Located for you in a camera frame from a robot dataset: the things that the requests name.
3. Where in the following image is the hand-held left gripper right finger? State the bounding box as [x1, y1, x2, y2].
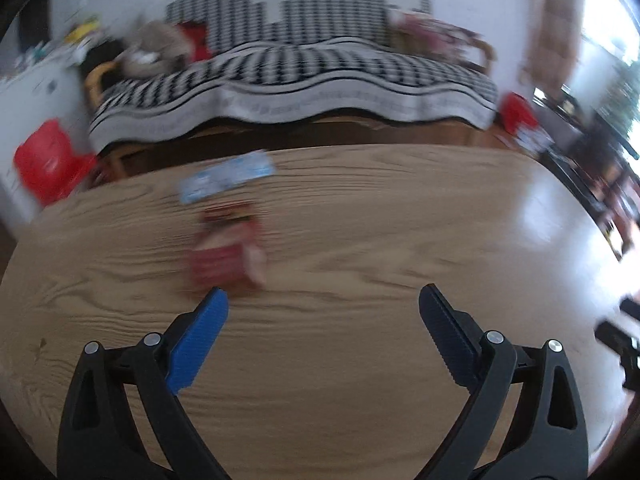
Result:
[417, 283, 588, 480]

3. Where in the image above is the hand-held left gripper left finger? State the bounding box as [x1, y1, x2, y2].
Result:
[57, 287, 231, 480]

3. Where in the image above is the red snack packet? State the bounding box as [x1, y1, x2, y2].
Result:
[187, 200, 268, 296]

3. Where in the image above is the light wooden table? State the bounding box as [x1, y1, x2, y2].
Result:
[0, 144, 636, 476]

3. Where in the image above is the dark wooden chair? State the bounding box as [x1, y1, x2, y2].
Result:
[532, 85, 640, 261]

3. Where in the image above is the blue and white packet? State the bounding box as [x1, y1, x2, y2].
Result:
[179, 154, 276, 205]

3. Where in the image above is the black white checkered sofa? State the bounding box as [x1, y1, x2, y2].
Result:
[89, 0, 498, 151]

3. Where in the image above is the beige stuffed toy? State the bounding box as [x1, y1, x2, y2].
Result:
[122, 22, 191, 78]

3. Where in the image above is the beige curtain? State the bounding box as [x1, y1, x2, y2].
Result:
[544, 0, 585, 81]

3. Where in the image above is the red cushion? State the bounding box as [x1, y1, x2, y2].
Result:
[180, 25, 211, 61]

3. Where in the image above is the pink floral cushion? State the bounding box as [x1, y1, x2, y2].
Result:
[395, 12, 471, 55]

